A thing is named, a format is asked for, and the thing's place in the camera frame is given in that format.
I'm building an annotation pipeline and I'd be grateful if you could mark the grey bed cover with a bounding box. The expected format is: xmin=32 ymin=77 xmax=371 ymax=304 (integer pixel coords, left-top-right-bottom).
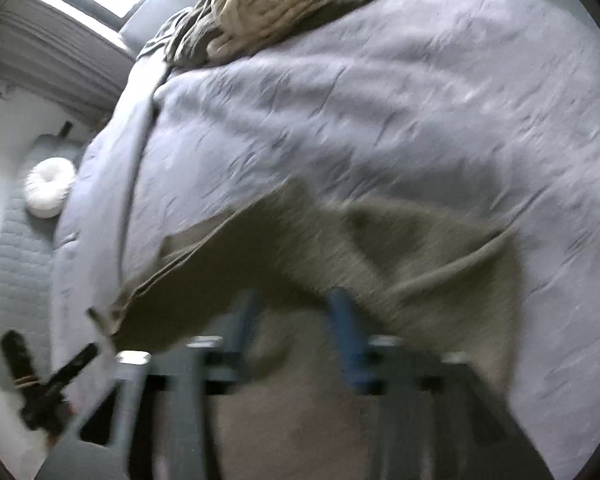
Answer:
xmin=52 ymin=0 xmax=600 ymax=479

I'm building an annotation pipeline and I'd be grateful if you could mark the window with grey frame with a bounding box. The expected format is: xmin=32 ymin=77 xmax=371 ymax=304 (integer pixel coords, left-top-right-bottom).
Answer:
xmin=0 ymin=0 xmax=135 ymax=127

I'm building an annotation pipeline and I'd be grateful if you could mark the olive green knit sweater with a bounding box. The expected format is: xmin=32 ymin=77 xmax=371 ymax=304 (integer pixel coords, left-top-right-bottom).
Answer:
xmin=90 ymin=180 xmax=522 ymax=479

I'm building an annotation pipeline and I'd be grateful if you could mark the beige striped clothes pile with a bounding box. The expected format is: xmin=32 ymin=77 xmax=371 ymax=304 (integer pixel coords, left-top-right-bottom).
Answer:
xmin=138 ymin=0 xmax=370 ymax=68

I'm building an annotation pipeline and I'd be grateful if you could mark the white round pillow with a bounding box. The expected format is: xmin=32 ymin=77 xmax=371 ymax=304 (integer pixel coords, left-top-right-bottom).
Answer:
xmin=23 ymin=157 xmax=76 ymax=219

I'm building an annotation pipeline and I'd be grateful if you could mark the grey quilted mat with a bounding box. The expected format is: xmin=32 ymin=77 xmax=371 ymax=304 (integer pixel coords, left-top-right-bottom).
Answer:
xmin=0 ymin=134 xmax=85 ymax=391

